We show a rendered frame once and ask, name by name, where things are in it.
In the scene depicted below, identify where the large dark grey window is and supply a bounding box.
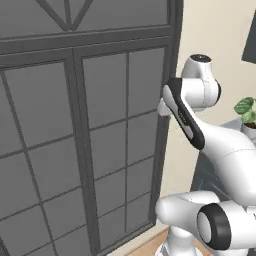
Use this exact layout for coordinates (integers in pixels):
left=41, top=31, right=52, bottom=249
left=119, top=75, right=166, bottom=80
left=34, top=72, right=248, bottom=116
left=0, top=0, right=185, bottom=256

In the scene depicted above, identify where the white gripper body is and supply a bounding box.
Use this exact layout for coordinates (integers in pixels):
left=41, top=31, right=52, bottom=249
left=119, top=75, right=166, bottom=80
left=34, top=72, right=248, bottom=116
left=156, top=98, right=173, bottom=118

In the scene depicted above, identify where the dark wall cupboard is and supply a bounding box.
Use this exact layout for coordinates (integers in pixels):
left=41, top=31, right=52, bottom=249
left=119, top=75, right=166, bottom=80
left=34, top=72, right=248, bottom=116
left=241, top=17, right=256, bottom=65

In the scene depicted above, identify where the green plant in white pot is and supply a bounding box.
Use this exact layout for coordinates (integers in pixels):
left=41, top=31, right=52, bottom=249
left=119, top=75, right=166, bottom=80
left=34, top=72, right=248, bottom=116
left=233, top=96, right=256, bottom=145

